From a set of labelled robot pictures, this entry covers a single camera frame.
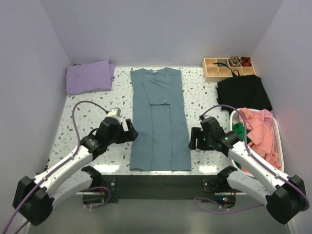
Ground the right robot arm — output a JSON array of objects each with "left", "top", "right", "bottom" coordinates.
[{"left": 189, "top": 117, "right": 310, "bottom": 224}]

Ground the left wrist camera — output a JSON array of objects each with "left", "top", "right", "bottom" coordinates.
[{"left": 106, "top": 107, "right": 121, "bottom": 119}]

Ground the patterned fabric scrunchie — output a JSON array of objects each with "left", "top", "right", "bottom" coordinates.
[{"left": 228, "top": 56, "right": 241, "bottom": 67}]

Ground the black folded garment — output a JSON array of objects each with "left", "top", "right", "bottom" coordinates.
[{"left": 216, "top": 75, "right": 273, "bottom": 113}]

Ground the black strap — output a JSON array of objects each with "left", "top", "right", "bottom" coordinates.
[{"left": 213, "top": 61, "right": 241, "bottom": 77}]

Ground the pink t-shirt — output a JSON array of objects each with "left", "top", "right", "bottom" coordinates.
[{"left": 237, "top": 108, "right": 281, "bottom": 171}]

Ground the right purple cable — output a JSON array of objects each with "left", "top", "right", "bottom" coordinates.
[{"left": 193, "top": 104, "right": 310, "bottom": 214}]

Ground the blue t-shirt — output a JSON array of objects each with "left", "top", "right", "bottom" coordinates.
[{"left": 130, "top": 67, "right": 191, "bottom": 171}]

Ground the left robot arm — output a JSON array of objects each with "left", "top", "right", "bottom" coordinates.
[{"left": 13, "top": 117, "right": 138, "bottom": 226}]

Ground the white perforated laundry basket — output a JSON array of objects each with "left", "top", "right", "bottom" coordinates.
[{"left": 229, "top": 108, "right": 285, "bottom": 174}]

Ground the folded purple t-shirt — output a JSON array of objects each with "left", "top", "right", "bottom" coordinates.
[{"left": 66, "top": 60, "right": 115, "bottom": 95}]

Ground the orange black scrunchie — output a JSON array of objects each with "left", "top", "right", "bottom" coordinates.
[{"left": 240, "top": 57, "right": 252, "bottom": 67}]

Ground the purple cable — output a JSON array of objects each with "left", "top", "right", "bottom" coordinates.
[
  {"left": 0, "top": 100, "right": 112, "bottom": 234},
  {"left": 193, "top": 104, "right": 310, "bottom": 214}
]

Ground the wooden compartment tray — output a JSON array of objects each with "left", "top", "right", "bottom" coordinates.
[{"left": 202, "top": 58, "right": 257, "bottom": 82}]

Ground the green garment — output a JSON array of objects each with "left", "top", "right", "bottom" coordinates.
[{"left": 232, "top": 122, "right": 251, "bottom": 170}]

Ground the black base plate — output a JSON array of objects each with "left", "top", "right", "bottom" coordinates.
[{"left": 83, "top": 175, "right": 239, "bottom": 207}]

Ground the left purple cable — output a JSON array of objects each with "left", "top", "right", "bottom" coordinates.
[{"left": 0, "top": 100, "right": 112, "bottom": 234}]

